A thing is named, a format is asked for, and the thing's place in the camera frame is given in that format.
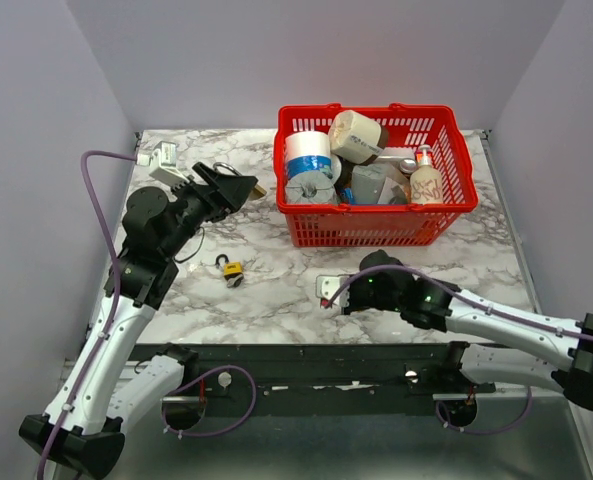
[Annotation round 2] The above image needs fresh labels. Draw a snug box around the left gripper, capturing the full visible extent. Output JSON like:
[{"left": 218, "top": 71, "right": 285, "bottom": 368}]
[{"left": 161, "top": 161, "right": 258, "bottom": 259}]

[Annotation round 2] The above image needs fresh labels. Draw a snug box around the large brass padlock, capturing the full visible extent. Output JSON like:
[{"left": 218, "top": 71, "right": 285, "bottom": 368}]
[{"left": 212, "top": 162, "right": 267, "bottom": 201}]

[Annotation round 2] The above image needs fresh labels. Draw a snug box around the yellow black padlock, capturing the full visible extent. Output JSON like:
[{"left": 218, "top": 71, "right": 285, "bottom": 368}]
[{"left": 215, "top": 254, "right": 244, "bottom": 288}]

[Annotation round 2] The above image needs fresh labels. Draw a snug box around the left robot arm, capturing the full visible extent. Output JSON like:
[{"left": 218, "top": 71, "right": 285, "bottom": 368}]
[{"left": 19, "top": 162, "right": 257, "bottom": 479}]

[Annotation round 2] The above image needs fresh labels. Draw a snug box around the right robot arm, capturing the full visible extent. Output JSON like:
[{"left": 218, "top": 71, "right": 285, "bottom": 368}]
[{"left": 329, "top": 250, "right": 593, "bottom": 412}]

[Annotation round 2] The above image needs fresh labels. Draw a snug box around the grey roll front left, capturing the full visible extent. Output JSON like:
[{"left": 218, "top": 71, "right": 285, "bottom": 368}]
[{"left": 285, "top": 171, "right": 338, "bottom": 205}]

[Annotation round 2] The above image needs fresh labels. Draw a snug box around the grey roll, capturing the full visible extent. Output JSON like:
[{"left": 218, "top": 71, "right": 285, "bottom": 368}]
[
  {"left": 285, "top": 171, "right": 338, "bottom": 205},
  {"left": 351, "top": 164, "right": 389, "bottom": 205}
]

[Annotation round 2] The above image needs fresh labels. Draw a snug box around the white blue paper roll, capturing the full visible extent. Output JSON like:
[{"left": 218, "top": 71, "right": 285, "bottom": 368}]
[{"left": 284, "top": 131, "right": 333, "bottom": 180}]

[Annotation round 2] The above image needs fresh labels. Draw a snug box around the blue Harry's box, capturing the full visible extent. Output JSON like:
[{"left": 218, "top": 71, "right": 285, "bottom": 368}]
[{"left": 339, "top": 186, "right": 360, "bottom": 205}]

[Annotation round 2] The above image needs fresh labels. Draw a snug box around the beige wrapped paper roll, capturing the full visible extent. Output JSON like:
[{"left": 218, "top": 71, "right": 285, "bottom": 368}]
[{"left": 328, "top": 110, "right": 389, "bottom": 165}]

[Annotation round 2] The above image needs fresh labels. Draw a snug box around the grey roll centre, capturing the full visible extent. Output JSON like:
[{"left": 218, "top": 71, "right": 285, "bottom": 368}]
[{"left": 351, "top": 164, "right": 389, "bottom": 205}]

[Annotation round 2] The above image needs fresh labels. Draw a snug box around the silver can top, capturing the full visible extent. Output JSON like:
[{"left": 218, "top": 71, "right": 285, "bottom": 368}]
[{"left": 399, "top": 157, "right": 418, "bottom": 175}]

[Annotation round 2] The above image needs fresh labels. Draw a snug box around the red plastic basket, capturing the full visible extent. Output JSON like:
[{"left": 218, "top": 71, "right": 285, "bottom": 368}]
[{"left": 274, "top": 103, "right": 478, "bottom": 247}]

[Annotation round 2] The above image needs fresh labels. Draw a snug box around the cream pump bottle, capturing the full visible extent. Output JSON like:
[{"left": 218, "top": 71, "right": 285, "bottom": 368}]
[{"left": 410, "top": 144, "right": 443, "bottom": 205}]

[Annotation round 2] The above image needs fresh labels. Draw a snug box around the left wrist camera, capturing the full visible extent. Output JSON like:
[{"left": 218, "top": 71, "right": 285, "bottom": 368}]
[{"left": 136, "top": 141, "right": 188, "bottom": 188}]

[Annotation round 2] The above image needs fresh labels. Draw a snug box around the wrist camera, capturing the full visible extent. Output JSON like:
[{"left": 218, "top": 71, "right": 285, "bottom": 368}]
[
  {"left": 315, "top": 275, "right": 350, "bottom": 313},
  {"left": 136, "top": 141, "right": 188, "bottom": 188}
]

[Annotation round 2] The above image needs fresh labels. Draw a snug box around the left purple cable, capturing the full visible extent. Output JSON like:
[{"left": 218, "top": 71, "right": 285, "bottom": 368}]
[{"left": 35, "top": 150, "right": 140, "bottom": 480}]

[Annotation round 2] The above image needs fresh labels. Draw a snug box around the purple cable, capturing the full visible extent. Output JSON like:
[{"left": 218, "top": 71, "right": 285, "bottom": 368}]
[
  {"left": 35, "top": 150, "right": 140, "bottom": 480},
  {"left": 325, "top": 265, "right": 593, "bottom": 349}
]

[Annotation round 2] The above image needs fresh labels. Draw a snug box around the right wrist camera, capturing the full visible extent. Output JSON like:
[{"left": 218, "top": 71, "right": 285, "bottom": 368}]
[{"left": 315, "top": 275, "right": 350, "bottom": 313}]

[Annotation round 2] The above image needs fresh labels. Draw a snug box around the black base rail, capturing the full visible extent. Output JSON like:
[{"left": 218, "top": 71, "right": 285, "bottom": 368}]
[{"left": 131, "top": 342, "right": 495, "bottom": 418}]

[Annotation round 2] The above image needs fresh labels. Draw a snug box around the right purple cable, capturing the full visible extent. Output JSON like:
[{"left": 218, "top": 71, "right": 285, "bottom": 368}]
[{"left": 325, "top": 265, "right": 593, "bottom": 349}]

